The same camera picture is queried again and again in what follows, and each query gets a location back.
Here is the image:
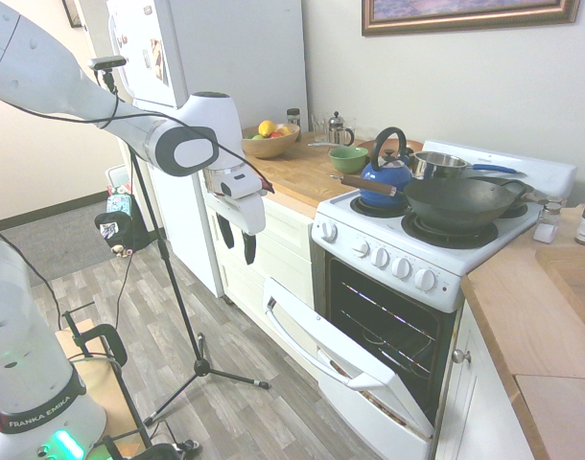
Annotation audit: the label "wooden fruit bowl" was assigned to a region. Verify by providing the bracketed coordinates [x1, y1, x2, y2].
[241, 123, 302, 160]

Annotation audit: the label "white cabinet with knob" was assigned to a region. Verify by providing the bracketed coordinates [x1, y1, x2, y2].
[433, 301, 538, 460]

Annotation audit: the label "white trash bin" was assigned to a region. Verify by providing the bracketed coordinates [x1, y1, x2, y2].
[105, 164, 130, 197]

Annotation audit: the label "black patterned bag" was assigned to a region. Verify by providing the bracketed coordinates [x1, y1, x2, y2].
[93, 210, 136, 259]

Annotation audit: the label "steel saucepan blue handle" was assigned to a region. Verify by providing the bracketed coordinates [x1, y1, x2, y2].
[411, 150, 520, 181]

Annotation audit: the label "salt shaker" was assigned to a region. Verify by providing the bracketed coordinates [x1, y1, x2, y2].
[532, 201, 562, 244]

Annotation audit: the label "clear drinking glass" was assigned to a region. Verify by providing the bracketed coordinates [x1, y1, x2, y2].
[311, 112, 332, 145]

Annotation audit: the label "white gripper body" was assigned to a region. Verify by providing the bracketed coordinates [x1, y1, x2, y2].
[203, 163, 268, 237]

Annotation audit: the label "white refrigerator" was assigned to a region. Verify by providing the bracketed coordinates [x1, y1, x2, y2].
[105, 0, 309, 299]

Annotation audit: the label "green ceramic bowl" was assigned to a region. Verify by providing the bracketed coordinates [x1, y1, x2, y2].
[328, 146, 370, 174]

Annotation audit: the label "glass french press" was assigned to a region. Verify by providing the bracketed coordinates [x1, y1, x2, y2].
[328, 110, 356, 148]

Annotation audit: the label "white oven door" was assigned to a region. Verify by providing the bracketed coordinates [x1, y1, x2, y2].
[261, 277, 436, 460]

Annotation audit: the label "black wok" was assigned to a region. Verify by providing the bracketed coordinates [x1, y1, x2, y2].
[331, 173, 533, 235]

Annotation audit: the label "dark framed wall picture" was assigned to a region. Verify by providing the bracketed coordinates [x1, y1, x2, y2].
[60, 0, 85, 29]

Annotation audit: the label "wooden cutting board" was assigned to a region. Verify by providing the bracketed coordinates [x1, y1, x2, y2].
[534, 245, 585, 344]

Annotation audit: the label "white cabinet drawers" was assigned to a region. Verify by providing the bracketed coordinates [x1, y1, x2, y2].
[203, 175, 317, 354]

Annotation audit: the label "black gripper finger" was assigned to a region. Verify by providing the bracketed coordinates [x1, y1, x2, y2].
[216, 212, 235, 251]
[241, 232, 258, 266]

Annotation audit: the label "white electric stove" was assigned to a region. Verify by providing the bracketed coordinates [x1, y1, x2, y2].
[310, 139, 578, 460]

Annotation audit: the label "grey exterior camera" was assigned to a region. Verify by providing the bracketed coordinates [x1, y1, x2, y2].
[88, 57, 128, 71]

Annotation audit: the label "blue kettle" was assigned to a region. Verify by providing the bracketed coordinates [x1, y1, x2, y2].
[359, 126, 414, 210]

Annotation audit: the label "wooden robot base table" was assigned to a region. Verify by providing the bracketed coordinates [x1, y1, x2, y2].
[55, 319, 152, 460]

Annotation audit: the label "black cable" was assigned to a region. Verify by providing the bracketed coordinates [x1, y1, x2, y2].
[0, 71, 276, 336]

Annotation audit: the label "black camera tripod stand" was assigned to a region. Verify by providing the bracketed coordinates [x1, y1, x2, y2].
[98, 69, 270, 427]

